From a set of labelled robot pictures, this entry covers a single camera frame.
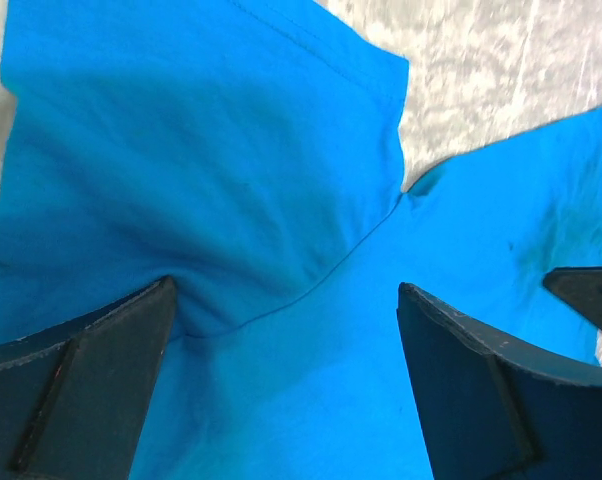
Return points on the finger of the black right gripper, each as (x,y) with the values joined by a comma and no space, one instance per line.
(580,288)

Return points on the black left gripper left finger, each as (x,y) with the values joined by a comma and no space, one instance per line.
(74,397)

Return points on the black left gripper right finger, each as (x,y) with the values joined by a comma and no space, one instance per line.
(492,406)

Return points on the blue t-shirt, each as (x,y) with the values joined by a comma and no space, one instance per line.
(241,160)

